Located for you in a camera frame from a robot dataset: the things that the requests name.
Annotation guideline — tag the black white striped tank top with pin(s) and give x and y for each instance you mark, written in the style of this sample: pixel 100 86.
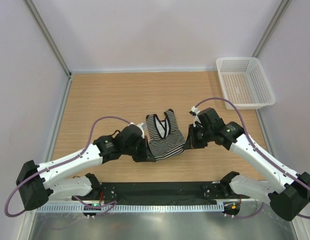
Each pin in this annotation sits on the black white striped tank top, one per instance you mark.
pixel 166 139

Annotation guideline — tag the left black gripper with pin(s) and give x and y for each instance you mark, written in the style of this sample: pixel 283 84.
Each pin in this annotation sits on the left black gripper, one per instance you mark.
pixel 145 155

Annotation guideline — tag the right aluminium frame post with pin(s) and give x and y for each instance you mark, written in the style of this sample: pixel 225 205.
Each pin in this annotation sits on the right aluminium frame post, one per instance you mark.
pixel 274 21

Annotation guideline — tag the slotted white cable duct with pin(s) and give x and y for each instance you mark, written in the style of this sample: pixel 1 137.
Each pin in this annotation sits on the slotted white cable duct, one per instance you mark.
pixel 80 208

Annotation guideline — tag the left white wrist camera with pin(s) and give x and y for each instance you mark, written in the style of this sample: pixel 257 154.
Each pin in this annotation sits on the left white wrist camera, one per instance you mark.
pixel 139 129

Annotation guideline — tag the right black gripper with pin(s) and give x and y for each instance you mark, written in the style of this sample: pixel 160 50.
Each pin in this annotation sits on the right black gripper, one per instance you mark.
pixel 192 142

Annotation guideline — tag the left aluminium frame post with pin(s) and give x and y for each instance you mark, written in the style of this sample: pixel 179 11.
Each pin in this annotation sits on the left aluminium frame post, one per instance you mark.
pixel 46 34

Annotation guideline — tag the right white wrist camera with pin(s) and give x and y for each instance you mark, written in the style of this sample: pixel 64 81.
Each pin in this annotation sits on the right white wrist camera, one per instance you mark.
pixel 194 112

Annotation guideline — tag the aluminium frame post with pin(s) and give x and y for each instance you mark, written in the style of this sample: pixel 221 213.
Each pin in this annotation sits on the aluminium frame post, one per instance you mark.
pixel 274 21
pixel 46 34

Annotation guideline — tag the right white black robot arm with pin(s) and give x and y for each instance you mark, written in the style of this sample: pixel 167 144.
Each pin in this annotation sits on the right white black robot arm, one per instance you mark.
pixel 286 191

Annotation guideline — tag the aluminium front rail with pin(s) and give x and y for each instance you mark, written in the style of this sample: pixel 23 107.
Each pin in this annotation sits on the aluminium front rail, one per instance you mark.
pixel 245 197

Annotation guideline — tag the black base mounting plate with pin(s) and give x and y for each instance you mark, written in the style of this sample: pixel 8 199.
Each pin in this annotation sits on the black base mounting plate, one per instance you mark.
pixel 122 191

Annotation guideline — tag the white plastic basket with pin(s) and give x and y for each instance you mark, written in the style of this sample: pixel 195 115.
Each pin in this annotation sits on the white plastic basket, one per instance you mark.
pixel 244 83

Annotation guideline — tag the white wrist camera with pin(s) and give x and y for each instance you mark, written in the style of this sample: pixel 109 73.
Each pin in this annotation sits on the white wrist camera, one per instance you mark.
pixel 139 129
pixel 194 112

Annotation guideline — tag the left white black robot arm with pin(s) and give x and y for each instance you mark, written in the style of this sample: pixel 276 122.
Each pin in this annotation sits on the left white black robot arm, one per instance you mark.
pixel 39 183

